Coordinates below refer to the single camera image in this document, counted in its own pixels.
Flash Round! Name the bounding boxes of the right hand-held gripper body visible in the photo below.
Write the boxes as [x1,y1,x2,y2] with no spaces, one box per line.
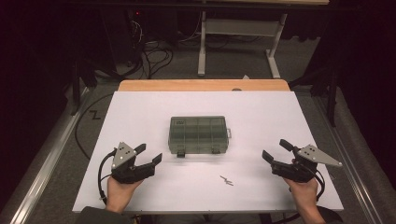
[271,144,344,184]

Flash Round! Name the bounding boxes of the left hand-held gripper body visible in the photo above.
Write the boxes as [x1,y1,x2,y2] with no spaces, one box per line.
[110,141,156,185]

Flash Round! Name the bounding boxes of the transparent grey compartment box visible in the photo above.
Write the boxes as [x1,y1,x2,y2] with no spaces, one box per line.
[167,115,233,158]

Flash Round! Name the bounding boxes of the person's right hand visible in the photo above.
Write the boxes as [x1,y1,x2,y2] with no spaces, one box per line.
[283,177,320,208]

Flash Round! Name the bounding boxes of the person's left hand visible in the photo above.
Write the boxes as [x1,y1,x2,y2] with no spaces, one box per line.
[106,176,144,213]

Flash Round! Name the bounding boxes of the white work board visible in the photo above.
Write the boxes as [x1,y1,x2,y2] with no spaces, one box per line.
[72,91,345,214]

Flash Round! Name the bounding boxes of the black metal stand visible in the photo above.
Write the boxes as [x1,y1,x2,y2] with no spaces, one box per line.
[69,59,97,117]
[289,66,339,128]

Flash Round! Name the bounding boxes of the wooden table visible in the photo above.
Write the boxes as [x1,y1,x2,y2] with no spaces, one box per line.
[117,78,291,92]

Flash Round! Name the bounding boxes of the aluminium floor rail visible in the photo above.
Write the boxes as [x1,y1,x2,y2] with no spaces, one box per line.
[314,92,381,224]
[8,87,94,224]

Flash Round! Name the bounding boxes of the black floor cable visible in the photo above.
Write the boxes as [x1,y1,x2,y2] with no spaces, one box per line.
[74,92,115,161]

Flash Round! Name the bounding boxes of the bundle of black cables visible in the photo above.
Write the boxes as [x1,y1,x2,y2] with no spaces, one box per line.
[124,18,176,80]

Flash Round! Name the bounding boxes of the white metal desk frame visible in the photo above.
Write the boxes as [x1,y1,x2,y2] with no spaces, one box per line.
[197,10,289,79]

